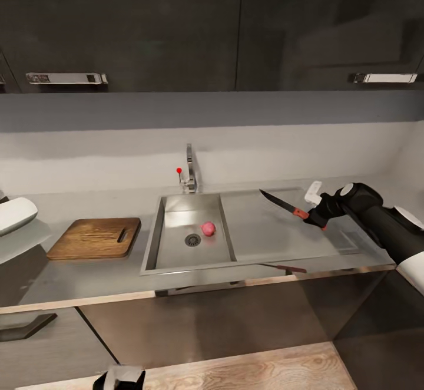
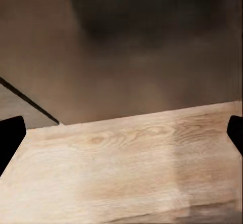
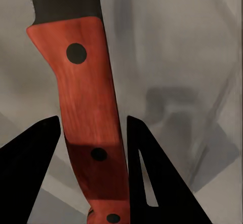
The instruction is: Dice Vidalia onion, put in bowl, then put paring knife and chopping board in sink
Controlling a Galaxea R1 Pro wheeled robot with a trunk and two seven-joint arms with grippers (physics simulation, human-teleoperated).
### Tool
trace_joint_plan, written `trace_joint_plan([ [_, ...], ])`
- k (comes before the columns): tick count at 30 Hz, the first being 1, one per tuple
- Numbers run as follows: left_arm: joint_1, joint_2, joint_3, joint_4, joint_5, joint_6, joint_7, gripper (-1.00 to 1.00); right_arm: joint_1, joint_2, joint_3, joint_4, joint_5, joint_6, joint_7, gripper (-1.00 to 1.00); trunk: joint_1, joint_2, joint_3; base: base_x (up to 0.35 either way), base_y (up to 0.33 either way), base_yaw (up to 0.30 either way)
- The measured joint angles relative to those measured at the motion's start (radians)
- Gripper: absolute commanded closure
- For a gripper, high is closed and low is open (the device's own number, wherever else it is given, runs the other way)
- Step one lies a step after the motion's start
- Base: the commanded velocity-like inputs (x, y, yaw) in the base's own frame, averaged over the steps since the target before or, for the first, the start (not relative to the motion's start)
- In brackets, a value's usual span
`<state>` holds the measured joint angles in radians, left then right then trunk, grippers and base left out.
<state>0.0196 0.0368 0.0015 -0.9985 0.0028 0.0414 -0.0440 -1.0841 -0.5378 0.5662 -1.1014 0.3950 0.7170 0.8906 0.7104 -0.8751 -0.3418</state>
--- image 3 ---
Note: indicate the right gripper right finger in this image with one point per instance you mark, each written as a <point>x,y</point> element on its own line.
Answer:
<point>176,203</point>

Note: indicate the parer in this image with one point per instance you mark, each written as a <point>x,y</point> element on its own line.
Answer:
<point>71,36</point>

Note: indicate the drop in sink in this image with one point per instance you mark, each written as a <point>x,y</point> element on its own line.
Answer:
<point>174,64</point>

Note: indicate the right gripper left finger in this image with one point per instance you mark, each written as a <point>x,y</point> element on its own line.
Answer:
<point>23,165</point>

